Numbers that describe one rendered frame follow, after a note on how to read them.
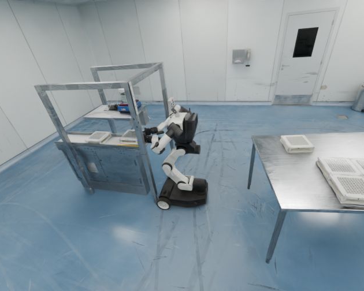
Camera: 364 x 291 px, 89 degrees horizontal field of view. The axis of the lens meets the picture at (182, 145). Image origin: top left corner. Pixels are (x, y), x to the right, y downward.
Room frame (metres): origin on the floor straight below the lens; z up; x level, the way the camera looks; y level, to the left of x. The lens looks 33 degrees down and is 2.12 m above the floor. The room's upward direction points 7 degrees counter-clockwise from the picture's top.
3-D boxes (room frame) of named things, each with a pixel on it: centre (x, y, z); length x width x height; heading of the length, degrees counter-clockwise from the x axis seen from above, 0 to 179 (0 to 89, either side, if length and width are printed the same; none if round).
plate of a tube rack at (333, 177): (0.95, -1.28, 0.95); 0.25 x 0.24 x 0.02; 164
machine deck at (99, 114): (2.11, 0.74, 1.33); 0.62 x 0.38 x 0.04; 73
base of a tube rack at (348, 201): (0.95, -1.28, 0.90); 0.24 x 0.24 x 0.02; 74
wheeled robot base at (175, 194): (1.91, 0.03, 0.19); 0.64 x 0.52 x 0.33; 73
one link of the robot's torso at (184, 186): (1.90, 0.00, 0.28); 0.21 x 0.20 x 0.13; 73
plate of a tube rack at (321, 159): (1.19, -1.35, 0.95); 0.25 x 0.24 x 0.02; 164
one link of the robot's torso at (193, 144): (1.88, -0.07, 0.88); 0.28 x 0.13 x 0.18; 73
